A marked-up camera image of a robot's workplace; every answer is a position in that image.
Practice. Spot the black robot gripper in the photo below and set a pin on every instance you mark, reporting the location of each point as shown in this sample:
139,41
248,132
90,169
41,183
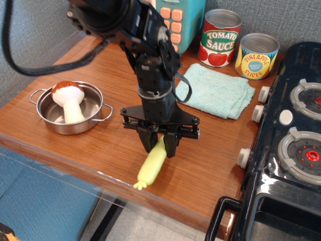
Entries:
160,109

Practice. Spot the spoon with green handle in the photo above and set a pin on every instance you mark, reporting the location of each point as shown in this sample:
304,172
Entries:
152,165

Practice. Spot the small steel pot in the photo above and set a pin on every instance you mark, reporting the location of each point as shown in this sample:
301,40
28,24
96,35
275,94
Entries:
93,108

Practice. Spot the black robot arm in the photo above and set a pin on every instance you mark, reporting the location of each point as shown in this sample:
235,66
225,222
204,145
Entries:
140,32

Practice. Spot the light blue folded cloth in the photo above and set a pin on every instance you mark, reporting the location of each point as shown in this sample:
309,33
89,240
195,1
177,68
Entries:
217,93

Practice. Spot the white stove knob lower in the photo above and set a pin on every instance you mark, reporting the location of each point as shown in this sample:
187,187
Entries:
243,157

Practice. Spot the white stove knob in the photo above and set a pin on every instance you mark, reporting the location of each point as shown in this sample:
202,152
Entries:
263,95
243,157
257,113

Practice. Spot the plush mushroom toy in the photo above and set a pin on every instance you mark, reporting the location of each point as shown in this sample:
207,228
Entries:
69,95

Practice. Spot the white stove knob middle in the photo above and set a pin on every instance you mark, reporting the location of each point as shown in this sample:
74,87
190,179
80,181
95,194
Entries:
257,113

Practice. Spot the white stove knob upper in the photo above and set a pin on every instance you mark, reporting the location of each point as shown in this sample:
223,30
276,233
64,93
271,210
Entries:
263,95

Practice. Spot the teal toy microwave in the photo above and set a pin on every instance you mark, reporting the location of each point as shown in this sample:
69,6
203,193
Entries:
184,19

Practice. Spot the tomato sauce can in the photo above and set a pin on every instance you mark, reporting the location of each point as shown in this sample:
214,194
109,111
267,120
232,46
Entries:
220,33

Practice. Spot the white round stove button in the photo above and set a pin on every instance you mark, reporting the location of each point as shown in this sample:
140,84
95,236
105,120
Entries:
285,117

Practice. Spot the pineapple slices can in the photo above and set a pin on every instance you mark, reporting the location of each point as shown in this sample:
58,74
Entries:
256,55

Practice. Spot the black toy stove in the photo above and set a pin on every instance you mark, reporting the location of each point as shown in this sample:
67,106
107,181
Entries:
281,186

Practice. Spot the grey lower stove burner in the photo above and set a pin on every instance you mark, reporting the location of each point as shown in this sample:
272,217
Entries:
299,154

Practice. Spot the grey stove burner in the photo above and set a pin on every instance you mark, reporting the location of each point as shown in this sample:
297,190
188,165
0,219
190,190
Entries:
305,98
299,154

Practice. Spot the grey upper stove burner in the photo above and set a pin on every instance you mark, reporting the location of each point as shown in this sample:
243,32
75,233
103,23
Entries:
305,98

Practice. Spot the orange plush object corner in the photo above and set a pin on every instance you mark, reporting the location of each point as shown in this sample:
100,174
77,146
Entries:
8,237

